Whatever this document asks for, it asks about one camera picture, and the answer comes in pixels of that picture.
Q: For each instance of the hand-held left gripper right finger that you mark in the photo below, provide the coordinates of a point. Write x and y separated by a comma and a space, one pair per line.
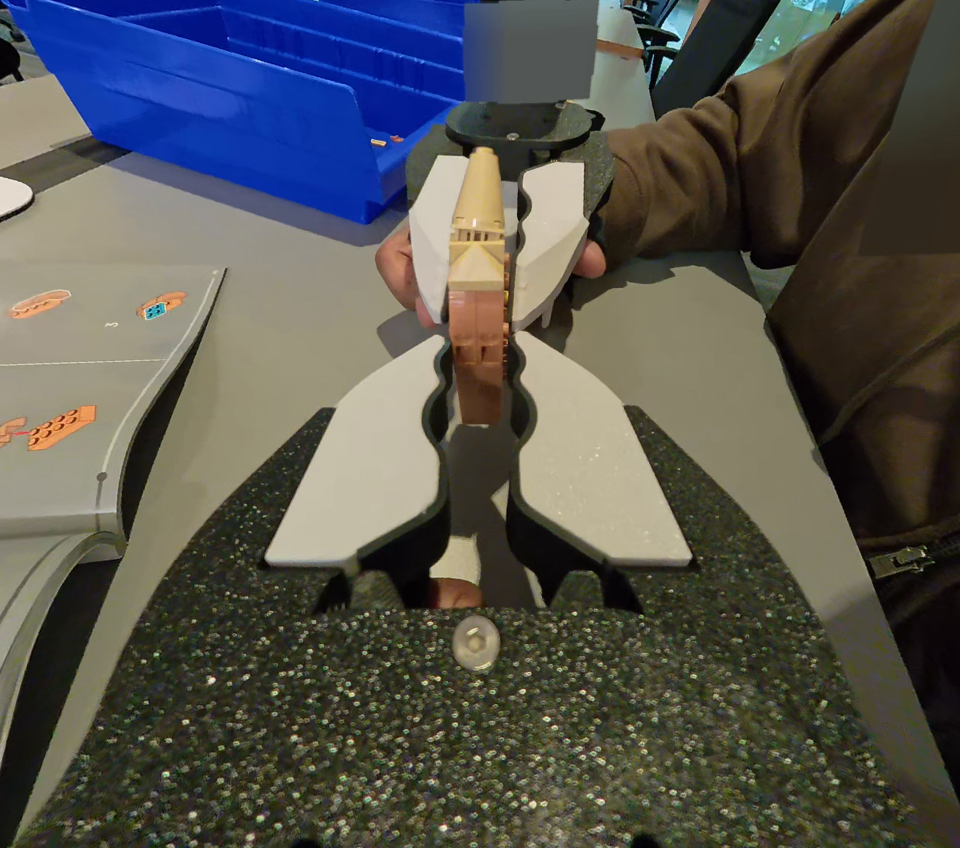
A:
600, 480

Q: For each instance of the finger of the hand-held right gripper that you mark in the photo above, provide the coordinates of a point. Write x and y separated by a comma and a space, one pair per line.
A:
433, 233
555, 225

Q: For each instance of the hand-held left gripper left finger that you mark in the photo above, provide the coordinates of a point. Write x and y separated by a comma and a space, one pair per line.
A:
360, 480

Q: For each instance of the brown toy brick assembly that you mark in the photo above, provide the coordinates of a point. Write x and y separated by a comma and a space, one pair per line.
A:
476, 353

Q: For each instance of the person's right forearm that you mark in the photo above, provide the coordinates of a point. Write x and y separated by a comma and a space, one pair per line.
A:
690, 173

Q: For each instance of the grey desk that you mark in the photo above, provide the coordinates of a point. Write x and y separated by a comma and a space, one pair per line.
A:
285, 278

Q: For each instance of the person's right hand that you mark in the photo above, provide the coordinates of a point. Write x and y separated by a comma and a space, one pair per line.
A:
394, 263

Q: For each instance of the black office chair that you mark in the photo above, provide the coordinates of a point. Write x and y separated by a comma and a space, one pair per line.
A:
720, 45

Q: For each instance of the grey instruction booklet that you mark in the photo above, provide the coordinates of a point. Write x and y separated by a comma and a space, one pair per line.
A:
75, 450

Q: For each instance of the person's brown jacket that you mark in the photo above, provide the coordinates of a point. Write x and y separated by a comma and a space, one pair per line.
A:
885, 263

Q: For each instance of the white monitor stand base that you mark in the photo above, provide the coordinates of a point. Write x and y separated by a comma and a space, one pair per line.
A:
13, 197

